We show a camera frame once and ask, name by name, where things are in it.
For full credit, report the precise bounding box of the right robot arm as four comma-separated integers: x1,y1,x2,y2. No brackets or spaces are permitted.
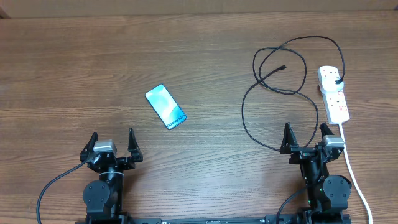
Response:
276,123,352,223

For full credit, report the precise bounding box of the black charger cable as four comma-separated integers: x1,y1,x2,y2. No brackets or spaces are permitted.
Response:
241,35,346,153

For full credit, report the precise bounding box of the white power strip cord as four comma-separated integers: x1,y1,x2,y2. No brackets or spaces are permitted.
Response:
338,123,374,224

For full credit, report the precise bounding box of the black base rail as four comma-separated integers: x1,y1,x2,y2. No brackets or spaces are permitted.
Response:
75,215,351,224

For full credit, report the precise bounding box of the blue screen Galaxy smartphone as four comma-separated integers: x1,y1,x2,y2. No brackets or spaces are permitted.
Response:
145,84,187,130

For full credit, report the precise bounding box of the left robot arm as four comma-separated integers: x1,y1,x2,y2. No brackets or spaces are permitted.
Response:
80,129,143,223

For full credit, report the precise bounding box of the white charger adapter plug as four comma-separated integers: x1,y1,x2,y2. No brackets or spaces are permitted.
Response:
319,76,344,94

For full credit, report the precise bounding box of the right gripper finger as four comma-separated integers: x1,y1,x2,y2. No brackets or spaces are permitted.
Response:
280,123,299,153
320,123,334,138

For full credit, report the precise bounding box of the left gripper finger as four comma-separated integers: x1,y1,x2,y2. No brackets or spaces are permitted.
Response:
128,128,142,156
81,132,98,155

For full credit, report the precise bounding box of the white power strip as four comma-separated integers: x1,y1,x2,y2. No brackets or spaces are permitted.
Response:
317,65,350,124

